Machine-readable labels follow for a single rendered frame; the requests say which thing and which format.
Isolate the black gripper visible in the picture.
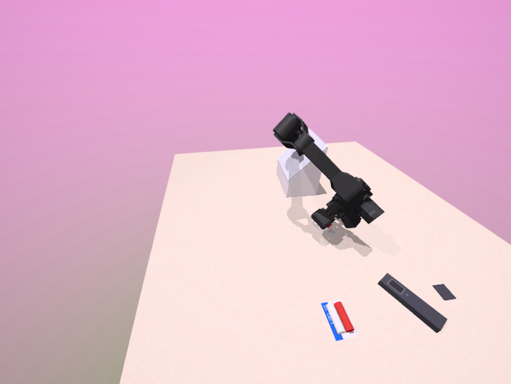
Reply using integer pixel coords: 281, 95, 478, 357
311, 196, 347, 230

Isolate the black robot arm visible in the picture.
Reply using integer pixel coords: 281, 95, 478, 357
273, 112, 384, 229

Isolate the dark grey flat panel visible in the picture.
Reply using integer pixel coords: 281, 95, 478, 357
432, 284, 457, 300

